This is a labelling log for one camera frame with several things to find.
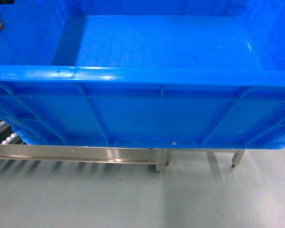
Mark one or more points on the large blue plastic crate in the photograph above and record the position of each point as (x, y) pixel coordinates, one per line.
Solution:
(144, 73)

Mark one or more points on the steel roller shelf frame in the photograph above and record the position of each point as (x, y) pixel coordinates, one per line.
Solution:
(13, 148)

